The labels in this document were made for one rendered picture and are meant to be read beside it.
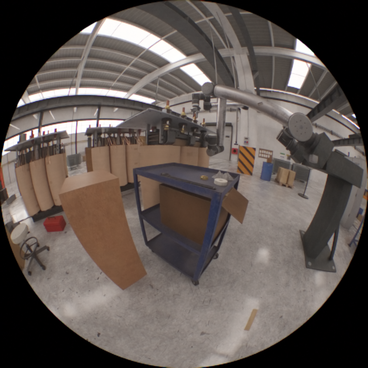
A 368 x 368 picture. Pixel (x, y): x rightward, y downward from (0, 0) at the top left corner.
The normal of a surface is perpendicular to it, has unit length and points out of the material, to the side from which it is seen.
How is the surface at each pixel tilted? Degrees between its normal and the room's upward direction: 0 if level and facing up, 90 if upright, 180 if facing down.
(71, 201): 90
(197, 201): 90
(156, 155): 90
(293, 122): 103
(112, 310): 0
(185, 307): 0
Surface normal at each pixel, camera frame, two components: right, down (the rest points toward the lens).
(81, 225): 0.80, 0.22
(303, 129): -0.76, 0.42
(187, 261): 0.04, -0.95
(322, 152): -0.65, 0.22
